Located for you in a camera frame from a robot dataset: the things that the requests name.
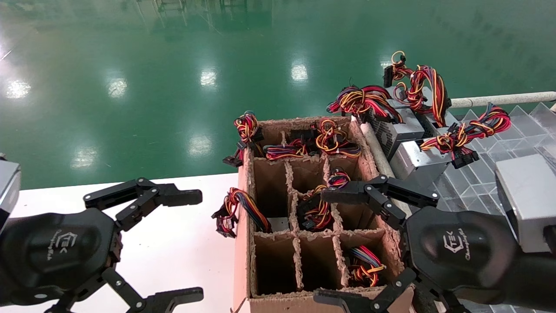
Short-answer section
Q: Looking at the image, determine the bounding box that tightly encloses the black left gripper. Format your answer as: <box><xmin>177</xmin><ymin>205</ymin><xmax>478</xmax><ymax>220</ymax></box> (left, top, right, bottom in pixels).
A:
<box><xmin>0</xmin><ymin>177</ymin><xmax>204</xmax><ymax>313</ymax></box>

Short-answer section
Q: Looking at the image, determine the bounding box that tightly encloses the transparent plastic compartment tray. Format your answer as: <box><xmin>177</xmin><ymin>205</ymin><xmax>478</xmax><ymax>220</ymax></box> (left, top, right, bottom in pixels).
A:
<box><xmin>430</xmin><ymin>102</ymin><xmax>556</xmax><ymax>313</ymax></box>

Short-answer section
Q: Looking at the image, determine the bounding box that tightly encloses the cardboard box with dividers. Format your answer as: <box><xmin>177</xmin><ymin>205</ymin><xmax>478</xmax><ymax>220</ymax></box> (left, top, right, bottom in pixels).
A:
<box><xmin>232</xmin><ymin>115</ymin><xmax>415</xmax><ymax>313</ymax></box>

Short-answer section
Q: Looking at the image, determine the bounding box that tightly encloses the wire bundle middle right cell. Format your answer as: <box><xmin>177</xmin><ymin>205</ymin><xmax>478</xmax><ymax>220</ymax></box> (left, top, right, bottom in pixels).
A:
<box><xmin>328</xmin><ymin>169</ymin><xmax>351</xmax><ymax>190</ymax></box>

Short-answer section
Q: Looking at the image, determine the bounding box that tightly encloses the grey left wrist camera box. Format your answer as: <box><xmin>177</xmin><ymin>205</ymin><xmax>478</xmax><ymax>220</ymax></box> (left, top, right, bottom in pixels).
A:
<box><xmin>0</xmin><ymin>159</ymin><xmax>21</xmax><ymax>231</ymax></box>

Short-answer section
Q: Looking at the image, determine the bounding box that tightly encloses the silver power supply with cables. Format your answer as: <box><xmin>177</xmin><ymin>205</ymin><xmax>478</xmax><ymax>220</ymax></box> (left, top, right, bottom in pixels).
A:
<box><xmin>327</xmin><ymin>85</ymin><xmax>426</xmax><ymax>160</ymax></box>
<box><xmin>389</xmin><ymin>103</ymin><xmax>512</xmax><ymax>188</ymax></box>

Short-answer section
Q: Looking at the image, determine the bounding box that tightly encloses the wire bundle over box side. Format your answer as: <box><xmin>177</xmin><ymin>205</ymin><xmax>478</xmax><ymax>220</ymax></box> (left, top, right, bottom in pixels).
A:
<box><xmin>212</xmin><ymin>187</ymin><xmax>290</xmax><ymax>238</ymax></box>

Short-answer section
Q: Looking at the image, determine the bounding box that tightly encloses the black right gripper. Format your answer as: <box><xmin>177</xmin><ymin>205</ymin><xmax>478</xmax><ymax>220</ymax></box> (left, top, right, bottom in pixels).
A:
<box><xmin>313</xmin><ymin>174</ymin><xmax>556</xmax><ymax>313</ymax></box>

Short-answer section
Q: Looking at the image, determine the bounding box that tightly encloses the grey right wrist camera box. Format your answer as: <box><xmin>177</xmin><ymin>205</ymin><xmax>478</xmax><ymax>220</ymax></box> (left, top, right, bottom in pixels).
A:
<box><xmin>495</xmin><ymin>154</ymin><xmax>556</xmax><ymax>253</ymax></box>

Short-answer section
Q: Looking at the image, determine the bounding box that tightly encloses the power supply wire bundle top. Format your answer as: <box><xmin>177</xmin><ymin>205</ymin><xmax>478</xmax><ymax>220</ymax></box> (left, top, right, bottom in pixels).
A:
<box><xmin>383</xmin><ymin>51</ymin><xmax>459</xmax><ymax>131</ymax></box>

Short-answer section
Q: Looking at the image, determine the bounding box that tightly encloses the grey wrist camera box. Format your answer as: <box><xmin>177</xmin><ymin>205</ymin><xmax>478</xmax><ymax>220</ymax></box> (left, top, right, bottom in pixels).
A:
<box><xmin>0</xmin><ymin>159</ymin><xmax>21</xmax><ymax>231</ymax></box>
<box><xmin>495</xmin><ymin>154</ymin><xmax>556</xmax><ymax>253</ymax></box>

